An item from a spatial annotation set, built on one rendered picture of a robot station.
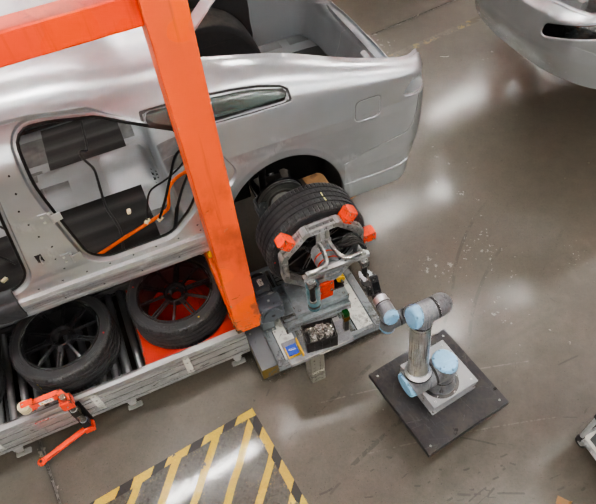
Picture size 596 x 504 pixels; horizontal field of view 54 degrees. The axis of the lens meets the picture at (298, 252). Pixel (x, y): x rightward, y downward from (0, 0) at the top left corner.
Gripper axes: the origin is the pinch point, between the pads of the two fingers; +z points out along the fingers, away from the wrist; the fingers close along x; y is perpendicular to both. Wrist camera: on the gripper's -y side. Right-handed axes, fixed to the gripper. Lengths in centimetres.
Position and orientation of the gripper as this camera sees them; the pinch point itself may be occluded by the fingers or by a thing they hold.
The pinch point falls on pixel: (363, 270)
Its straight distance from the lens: 354.1
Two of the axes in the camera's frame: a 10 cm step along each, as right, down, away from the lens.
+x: 9.1, -3.6, 1.9
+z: -4.0, -7.1, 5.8
